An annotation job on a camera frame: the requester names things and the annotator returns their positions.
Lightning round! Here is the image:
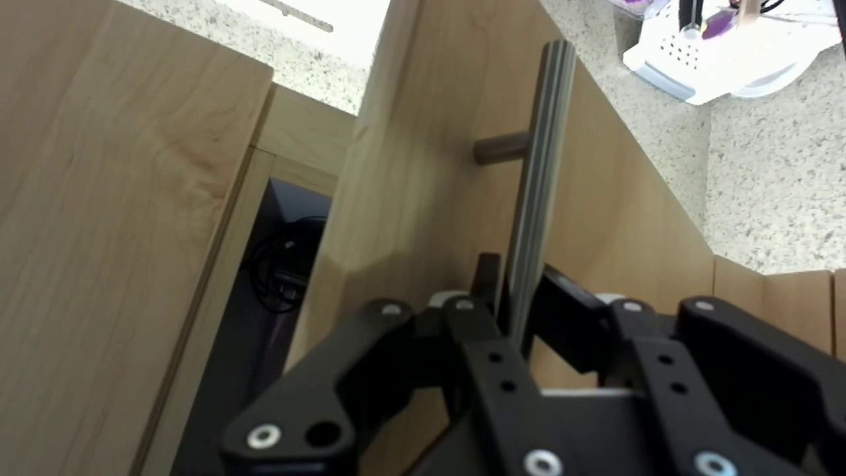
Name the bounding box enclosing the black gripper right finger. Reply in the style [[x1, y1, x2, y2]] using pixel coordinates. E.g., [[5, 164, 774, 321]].
[[531, 263, 846, 476]]

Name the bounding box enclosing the wooden cabinet frame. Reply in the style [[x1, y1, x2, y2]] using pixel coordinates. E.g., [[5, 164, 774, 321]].
[[130, 81, 360, 476]]

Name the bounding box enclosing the grey metal door handle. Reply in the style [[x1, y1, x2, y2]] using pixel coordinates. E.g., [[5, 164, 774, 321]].
[[470, 37, 582, 358]]

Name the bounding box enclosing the white dish rack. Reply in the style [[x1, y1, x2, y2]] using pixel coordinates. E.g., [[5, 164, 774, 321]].
[[618, 0, 846, 108]]

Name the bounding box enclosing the black coiled cable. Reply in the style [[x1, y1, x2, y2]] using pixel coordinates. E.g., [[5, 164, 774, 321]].
[[247, 213, 317, 319]]

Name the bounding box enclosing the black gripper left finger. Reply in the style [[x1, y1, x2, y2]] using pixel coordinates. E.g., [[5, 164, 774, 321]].
[[220, 250, 572, 476]]

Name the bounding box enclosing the wooden cabinet door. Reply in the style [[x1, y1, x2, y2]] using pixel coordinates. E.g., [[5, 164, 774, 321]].
[[286, 0, 719, 476], [0, 0, 278, 476]]

